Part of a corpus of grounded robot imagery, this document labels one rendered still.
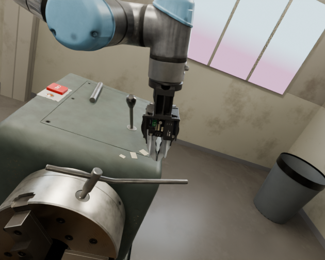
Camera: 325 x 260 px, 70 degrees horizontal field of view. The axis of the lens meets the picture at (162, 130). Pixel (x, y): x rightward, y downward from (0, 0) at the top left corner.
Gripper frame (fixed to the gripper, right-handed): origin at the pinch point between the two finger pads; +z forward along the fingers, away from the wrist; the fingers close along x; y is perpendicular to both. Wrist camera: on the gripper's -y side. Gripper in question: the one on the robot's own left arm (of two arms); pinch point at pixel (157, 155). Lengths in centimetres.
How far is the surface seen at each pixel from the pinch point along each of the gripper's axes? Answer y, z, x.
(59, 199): 12.3, 5.8, -20.2
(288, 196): -149, 137, 156
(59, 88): -35, -2, -39
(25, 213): 14.8, 8.3, -26.7
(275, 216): -149, 169, 152
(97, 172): 9.8, -0.6, -12.5
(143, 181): 6.1, 3.9, -2.7
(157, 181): 5.0, 4.6, 0.6
